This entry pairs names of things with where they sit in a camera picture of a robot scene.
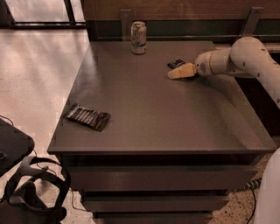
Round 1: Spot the white rounded gripper body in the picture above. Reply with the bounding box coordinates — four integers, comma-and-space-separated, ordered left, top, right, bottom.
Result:
194, 50, 234, 76

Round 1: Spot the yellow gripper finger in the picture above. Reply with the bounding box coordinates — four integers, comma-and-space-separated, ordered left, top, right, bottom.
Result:
167, 63, 197, 80

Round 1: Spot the blue rxbar blueberry wrapper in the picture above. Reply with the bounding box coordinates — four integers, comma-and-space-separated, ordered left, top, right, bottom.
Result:
167, 59, 185, 69

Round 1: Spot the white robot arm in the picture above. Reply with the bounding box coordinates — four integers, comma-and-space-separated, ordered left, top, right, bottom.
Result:
168, 36, 280, 224

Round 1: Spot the dark rxbar chocolate wrapper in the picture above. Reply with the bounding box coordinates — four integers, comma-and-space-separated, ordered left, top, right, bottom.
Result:
63, 102, 111, 132

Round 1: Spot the white soda can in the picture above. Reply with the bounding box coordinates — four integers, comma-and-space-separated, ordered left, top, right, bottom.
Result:
130, 21, 146, 55

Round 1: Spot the dark brown drawer cabinet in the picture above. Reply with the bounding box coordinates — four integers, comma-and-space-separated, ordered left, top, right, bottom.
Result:
48, 42, 275, 224

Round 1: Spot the black office chair seat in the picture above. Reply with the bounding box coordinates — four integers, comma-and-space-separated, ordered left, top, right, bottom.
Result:
0, 119, 35, 177

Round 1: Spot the black vr headset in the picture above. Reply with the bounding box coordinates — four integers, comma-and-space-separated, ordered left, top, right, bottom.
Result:
3, 156, 71, 224

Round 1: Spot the grey metal wall bracket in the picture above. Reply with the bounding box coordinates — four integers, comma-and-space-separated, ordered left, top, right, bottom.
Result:
239, 6, 264, 38
120, 9, 132, 41

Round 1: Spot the striped cable sleeve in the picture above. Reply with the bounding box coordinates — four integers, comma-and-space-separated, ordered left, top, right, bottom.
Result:
235, 178, 263, 192

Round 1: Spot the black floor cable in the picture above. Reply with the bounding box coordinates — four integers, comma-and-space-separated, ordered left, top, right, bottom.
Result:
245, 187, 257, 224

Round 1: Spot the thin grey headset cable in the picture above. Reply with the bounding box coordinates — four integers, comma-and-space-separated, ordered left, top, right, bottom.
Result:
31, 149, 87, 212

